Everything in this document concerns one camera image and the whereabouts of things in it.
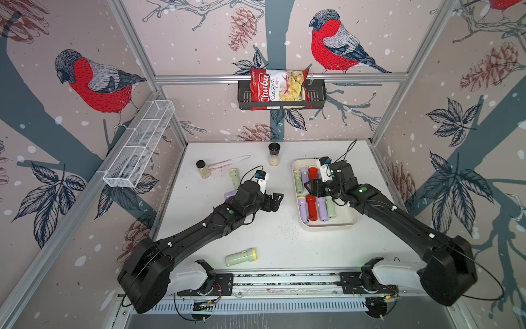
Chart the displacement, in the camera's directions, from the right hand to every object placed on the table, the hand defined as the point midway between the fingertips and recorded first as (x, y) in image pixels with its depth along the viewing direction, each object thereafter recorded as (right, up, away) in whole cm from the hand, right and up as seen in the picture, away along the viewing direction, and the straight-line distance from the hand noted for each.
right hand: (309, 182), depth 82 cm
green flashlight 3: (+11, -13, +8) cm, 19 cm away
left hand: (-13, -3, -3) cm, 14 cm away
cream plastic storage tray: (+5, -15, +8) cm, 17 cm away
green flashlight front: (-24, -28, -5) cm, 37 cm away
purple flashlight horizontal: (-29, -2, -18) cm, 35 cm away
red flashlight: (+3, -13, +8) cm, 15 cm away
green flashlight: (-34, +1, +19) cm, 39 cm away
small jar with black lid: (-50, +5, +18) cm, 53 cm away
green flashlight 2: (-2, +1, +18) cm, 18 cm away
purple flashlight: (+2, +2, +20) cm, 20 cm away
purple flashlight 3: (+7, -13, +8) cm, 17 cm away
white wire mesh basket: (-67, +8, -11) cm, 68 cm away
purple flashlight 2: (-1, -11, +8) cm, 14 cm away
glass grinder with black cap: (-14, +10, +24) cm, 29 cm away
